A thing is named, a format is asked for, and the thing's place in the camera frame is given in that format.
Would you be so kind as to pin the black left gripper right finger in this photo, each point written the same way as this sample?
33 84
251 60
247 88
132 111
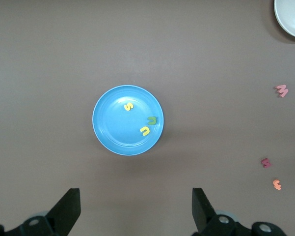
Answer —
211 223

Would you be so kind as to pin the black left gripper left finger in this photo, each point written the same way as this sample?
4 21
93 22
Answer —
54 218

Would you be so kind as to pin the yellow foam letter u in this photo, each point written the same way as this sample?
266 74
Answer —
148 130

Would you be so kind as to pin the green foam letter n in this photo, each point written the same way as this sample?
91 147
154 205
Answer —
155 119

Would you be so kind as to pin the yellow foam letter s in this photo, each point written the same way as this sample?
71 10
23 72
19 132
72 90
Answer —
128 106

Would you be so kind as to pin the orange foam letter j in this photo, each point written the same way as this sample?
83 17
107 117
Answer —
276 184

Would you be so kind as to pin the maroon foam letter s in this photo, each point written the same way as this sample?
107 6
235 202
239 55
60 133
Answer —
266 162

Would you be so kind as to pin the blue plate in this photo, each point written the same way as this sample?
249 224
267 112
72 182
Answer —
120 135

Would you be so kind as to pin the pink foam letter w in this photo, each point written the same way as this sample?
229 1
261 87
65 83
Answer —
282 91

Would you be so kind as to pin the beige plate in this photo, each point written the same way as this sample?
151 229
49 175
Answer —
293 17

